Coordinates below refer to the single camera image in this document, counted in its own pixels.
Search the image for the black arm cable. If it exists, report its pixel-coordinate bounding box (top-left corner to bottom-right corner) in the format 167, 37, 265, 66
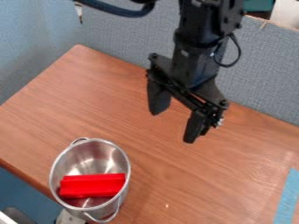
212, 33, 243, 68

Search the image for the metal pot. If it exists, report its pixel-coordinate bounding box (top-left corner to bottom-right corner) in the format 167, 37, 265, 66
49, 137, 131, 224

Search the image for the blue tape strip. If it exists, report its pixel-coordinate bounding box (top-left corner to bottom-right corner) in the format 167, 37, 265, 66
273, 168, 299, 224

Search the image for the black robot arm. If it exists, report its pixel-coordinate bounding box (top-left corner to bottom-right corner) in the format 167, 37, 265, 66
145, 0, 244, 144

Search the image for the grey fabric partition panel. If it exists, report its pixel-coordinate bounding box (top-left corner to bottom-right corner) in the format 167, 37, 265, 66
79, 0, 299, 126

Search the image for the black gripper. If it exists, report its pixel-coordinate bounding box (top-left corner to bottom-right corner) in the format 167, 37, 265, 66
147, 41, 229, 144

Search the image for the red rectangular block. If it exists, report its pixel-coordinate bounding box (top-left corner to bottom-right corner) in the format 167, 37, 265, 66
58, 173, 127, 199

